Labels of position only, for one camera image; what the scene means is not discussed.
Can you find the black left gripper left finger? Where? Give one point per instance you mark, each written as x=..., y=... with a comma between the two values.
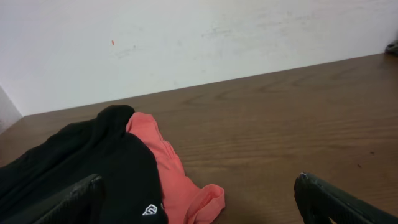
x=80, y=203

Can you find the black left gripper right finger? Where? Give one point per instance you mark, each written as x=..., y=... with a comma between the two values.
x=322, y=203

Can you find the black t-shirt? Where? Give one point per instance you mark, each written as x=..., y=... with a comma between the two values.
x=99, y=146

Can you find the red t-shirt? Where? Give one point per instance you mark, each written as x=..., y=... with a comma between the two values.
x=183, y=201

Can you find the navy blue garment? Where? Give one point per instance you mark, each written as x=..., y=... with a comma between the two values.
x=392, y=48

